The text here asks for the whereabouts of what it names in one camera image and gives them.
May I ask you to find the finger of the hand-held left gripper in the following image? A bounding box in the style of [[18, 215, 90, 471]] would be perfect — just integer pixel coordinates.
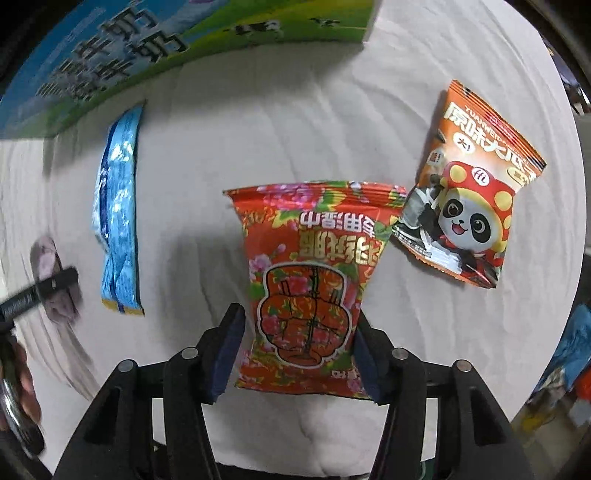
[[0, 266, 79, 326]]

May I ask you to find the blue foil snack packet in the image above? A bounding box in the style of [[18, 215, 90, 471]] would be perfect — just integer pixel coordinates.
[[91, 102, 147, 317]]

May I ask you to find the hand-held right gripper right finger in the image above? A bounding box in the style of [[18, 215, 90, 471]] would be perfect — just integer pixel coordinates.
[[353, 314, 536, 480]]

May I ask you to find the white bed sheet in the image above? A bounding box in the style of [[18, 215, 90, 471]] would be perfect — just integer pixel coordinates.
[[0, 0, 587, 478]]

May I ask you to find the blue green milk carton box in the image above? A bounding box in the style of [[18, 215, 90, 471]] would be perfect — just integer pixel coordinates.
[[0, 0, 376, 140]]

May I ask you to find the red floral wet wipes packet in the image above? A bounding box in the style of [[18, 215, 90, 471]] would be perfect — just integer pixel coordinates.
[[222, 181, 408, 400]]

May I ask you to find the orange panda snack packet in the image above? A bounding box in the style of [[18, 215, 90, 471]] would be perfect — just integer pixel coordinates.
[[392, 80, 547, 289]]

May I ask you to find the person's left hand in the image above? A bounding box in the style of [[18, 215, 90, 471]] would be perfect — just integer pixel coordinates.
[[0, 342, 43, 432]]

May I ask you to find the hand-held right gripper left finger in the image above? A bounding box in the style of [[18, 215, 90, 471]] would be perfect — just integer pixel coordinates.
[[54, 303, 246, 480]]

